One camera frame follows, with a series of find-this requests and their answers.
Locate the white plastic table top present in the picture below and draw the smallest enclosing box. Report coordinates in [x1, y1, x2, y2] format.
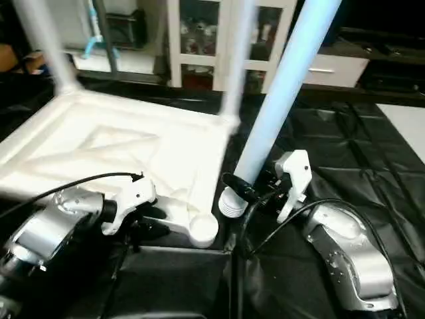
[0, 88, 241, 249]

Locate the dark low media cabinet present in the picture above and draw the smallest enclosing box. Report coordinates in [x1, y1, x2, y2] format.
[362, 37, 425, 95]

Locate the white flat board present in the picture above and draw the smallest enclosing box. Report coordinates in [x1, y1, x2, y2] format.
[376, 102, 425, 165]

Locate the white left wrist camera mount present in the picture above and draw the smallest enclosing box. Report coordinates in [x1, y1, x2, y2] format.
[98, 173, 159, 237]

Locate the black work mat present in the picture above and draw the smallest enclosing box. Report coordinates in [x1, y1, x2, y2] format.
[0, 73, 425, 319]

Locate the brown cardboard box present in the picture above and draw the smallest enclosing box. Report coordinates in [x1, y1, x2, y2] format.
[0, 43, 48, 75]

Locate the white drawer unit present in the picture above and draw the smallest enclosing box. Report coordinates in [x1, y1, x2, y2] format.
[300, 53, 371, 90]

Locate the white glass door cabinet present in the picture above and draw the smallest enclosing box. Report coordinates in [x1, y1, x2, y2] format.
[165, 0, 299, 95]

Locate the grey vertical metal pole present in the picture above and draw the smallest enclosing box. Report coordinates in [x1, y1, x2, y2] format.
[93, 0, 120, 75]

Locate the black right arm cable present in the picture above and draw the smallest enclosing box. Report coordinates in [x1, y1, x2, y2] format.
[231, 197, 374, 319]

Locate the light blue plastic object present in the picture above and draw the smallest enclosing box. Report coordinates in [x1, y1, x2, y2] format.
[82, 0, 122, 62]

